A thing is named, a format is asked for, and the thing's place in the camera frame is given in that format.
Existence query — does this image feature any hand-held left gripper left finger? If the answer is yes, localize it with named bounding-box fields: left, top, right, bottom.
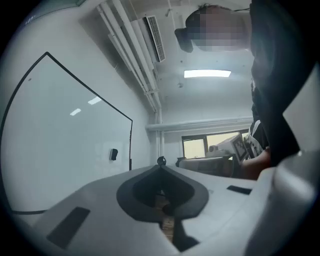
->
left=32, top=164, right=180, bottom=256

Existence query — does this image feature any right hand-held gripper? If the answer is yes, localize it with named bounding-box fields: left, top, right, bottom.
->
left=208, top=132, right=250, bottom=165

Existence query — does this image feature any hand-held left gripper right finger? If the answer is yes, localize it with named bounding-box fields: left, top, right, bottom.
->
left=162, top=164, right=270, bottom=256

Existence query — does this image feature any person's right forearm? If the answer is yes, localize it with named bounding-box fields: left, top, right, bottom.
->
left=241, top=147, right=273, bottom=181

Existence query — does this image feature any black-framed whiteboard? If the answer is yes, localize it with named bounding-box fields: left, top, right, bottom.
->
left=0, top=51, right=134, bottom=216

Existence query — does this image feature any dark-framed window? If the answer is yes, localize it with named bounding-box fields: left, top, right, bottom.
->
left=181, top=131, right=251, bottom=160

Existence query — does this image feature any rectangular ceiling light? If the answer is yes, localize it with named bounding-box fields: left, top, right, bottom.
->
left=183, top=69, right=232, bottom=79

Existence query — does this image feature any black t-shirt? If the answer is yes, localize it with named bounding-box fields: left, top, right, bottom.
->
left=249, top=0, right=320, bottom=168

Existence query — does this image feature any person's head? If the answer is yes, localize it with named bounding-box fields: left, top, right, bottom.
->
left=186, top=3, right=252, bottom=53

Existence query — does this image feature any white pipe bundle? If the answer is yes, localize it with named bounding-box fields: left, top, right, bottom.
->
left=96, top=0, right=166, bottom=166

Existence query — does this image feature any white horizontal duct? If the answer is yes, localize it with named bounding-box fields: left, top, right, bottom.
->
left=144, top=116, right=255, bottom=133

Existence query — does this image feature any black head-worn camera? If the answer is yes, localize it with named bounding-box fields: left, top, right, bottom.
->
left=174, top=27, right=195, bottom=54

